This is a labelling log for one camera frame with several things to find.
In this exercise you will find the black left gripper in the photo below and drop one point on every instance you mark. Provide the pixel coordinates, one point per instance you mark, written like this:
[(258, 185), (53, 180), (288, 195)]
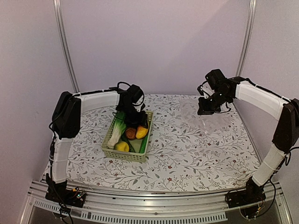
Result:
[(141, 121)]

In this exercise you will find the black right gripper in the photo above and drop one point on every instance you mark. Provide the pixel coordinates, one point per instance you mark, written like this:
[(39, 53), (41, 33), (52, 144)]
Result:
[(203, 110)]

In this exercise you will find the green white bok choy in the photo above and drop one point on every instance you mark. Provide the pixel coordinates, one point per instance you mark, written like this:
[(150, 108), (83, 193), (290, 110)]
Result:
[(119, 127)]

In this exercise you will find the orange yellow mango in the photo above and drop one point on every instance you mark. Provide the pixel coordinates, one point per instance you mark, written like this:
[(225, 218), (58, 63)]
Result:
[(141, 132)]

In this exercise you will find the clear zip top bag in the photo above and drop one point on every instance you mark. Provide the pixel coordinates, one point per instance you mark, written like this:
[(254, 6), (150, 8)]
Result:
[(206, 123)]

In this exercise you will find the pale green plastic basket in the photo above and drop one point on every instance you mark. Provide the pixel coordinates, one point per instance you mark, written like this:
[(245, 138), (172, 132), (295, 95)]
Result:
[(129, 156)]

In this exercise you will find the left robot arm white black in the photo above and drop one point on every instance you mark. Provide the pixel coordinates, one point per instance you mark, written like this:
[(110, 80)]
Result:
[(66, 118)]

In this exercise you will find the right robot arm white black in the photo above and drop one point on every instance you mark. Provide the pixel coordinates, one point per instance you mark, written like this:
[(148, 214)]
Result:
[(285, 111)]

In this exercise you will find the brown shiitake mushroom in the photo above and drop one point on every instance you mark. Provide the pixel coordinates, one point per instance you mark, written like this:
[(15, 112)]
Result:
[(130, 133)]

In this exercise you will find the dark green cucumber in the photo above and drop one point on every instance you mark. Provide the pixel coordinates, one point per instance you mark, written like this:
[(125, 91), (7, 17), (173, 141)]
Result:
[(131, 148)]

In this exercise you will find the yellow green pear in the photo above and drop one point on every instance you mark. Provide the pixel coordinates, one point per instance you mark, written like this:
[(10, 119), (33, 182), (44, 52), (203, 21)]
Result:
[(122, 147)]

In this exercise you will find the light green cucumber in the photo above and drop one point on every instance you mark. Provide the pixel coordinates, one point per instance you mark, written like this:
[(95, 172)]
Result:
[(143, 144)]

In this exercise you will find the floral patterned table mat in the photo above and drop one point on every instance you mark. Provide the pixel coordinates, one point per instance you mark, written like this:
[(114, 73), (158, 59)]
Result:
[(179, 158)]

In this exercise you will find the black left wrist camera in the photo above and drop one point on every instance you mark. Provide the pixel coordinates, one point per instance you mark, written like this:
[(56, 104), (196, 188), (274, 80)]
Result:
[(136, 96)]

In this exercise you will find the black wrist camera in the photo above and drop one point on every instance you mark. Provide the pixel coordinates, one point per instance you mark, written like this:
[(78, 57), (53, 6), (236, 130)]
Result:
[(213, 81), (136, 96)]

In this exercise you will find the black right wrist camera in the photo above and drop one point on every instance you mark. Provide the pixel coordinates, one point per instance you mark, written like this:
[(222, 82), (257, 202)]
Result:
[(213, 81)]

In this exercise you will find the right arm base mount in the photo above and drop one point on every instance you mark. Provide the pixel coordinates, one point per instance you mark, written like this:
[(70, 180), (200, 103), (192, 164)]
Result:
[(250, 196)]

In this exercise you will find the aluminium front rail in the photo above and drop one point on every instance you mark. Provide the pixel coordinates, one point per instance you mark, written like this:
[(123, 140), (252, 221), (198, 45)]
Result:
[(105, 205)]

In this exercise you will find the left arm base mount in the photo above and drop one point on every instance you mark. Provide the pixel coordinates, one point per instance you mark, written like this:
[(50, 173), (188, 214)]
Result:
[(57, 192)]

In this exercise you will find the right aluminium frame post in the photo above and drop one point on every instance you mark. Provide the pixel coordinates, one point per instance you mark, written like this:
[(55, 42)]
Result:
[(247, 37)]

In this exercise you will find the aluminium frame post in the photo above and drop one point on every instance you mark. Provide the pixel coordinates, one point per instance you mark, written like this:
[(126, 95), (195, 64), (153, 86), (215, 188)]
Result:
[(247, 37), (64, 44)]

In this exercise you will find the left aluminium frame post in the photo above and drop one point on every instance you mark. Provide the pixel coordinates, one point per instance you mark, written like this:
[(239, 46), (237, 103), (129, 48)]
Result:
[(64, 44)]

